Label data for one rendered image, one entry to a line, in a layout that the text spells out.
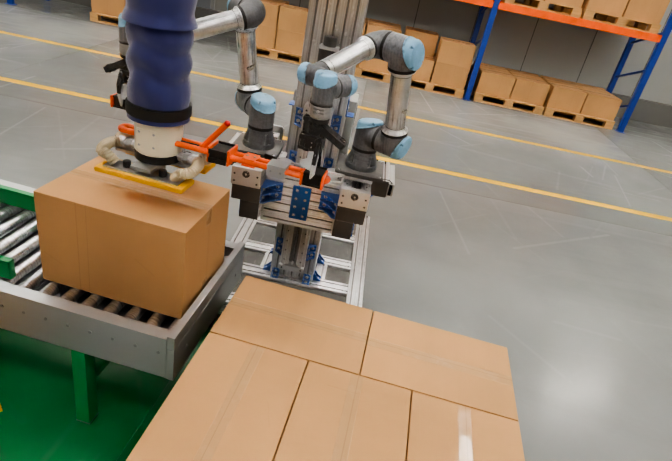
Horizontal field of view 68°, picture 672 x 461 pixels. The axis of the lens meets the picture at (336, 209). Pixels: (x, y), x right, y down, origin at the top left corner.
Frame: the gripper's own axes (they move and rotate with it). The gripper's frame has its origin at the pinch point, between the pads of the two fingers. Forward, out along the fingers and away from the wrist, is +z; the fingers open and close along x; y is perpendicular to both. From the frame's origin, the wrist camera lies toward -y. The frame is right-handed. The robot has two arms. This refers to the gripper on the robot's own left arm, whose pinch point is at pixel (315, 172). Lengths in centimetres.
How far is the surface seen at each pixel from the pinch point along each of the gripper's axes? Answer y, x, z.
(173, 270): 43, 20, 44
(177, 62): 51, 5, -29
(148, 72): 59, 10, -24
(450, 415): -68, 27, 67
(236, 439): -1, 61, 67
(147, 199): 62, 5, 26
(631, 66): -401, -893, 21
